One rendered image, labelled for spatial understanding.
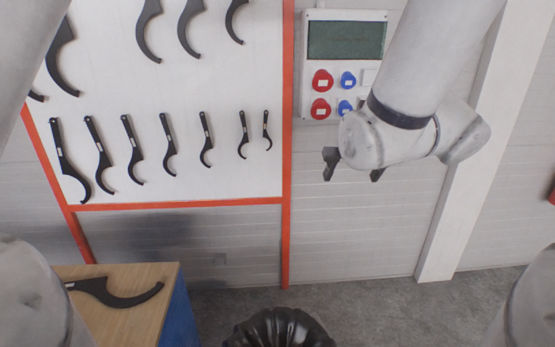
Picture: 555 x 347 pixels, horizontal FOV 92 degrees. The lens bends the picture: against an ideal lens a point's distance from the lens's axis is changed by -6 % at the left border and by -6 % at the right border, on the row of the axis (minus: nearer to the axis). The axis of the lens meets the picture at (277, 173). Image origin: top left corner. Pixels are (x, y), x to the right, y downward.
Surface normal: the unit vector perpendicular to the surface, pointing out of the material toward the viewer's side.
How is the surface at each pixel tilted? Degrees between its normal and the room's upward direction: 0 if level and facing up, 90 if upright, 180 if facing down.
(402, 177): 90
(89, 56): 90
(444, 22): 105
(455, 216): 90
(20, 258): 16
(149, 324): 0
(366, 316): 0
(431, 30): 99
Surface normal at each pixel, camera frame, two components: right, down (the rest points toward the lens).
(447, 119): 0.26, -0.17
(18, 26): 0.96, 0.11
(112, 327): 0.00, -0.88
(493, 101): 0.07, 0.48
